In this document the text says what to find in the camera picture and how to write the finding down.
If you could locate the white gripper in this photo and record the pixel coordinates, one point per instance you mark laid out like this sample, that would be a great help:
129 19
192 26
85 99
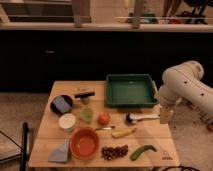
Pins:
167 98

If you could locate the green pepper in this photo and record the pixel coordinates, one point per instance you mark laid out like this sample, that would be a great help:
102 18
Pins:
134 156

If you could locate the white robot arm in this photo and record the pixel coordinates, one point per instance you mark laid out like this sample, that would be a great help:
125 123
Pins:
184 81

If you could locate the red bowl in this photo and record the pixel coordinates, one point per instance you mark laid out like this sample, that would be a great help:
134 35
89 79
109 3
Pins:
84 143

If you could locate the black bowl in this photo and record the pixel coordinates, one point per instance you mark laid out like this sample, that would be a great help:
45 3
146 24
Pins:
67 98

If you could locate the blue sponge in bowl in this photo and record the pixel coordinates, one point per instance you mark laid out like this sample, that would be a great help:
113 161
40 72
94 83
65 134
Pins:
61 105

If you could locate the yellow banana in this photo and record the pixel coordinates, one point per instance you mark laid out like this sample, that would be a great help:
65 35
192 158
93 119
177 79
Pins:
123 132

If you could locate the green plastic tray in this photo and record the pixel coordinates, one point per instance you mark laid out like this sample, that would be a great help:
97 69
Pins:
130 90

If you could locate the small metal utensil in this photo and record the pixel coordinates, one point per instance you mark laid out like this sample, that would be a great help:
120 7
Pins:
105 128

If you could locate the red tomato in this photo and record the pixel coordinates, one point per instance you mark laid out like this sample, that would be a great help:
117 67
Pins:
103 119

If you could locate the bunch of dark grapes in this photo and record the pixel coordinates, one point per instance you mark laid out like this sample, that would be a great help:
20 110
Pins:
110 153

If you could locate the white round container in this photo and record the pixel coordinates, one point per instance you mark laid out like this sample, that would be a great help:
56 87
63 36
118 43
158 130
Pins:
67 122

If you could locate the grey blue cloth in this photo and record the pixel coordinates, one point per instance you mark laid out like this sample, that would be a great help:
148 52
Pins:
60 154

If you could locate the black stand on floor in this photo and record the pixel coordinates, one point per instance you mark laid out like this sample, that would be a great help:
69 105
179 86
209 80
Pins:
23 158

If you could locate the black handled tool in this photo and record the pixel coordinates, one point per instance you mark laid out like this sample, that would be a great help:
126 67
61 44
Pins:
83 94

